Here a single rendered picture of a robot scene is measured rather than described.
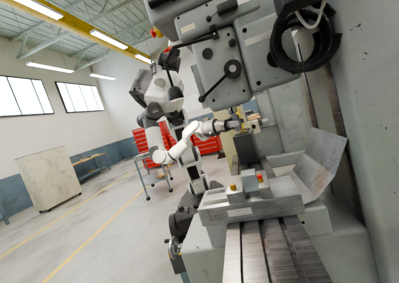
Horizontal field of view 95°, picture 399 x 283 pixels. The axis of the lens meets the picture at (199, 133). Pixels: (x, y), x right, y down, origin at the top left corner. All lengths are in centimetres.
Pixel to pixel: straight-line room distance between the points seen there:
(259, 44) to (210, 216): 67
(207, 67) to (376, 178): 71
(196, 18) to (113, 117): 1168
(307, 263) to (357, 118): 46
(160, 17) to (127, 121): 1107
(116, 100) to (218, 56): 1144
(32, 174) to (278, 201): 624
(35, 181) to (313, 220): 628
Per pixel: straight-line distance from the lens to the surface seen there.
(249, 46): 80
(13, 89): 961
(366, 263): 109
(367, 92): 77
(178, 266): 172
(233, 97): 79
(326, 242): 99
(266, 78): 78
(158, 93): 120
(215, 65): 81
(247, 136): 119
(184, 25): 86
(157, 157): 104
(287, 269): 56
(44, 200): 658
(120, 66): 1208
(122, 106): 1194
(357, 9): 79
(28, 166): 651
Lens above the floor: 132
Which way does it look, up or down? 6 degrees down
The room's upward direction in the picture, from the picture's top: 17 degrees counter-clockwise
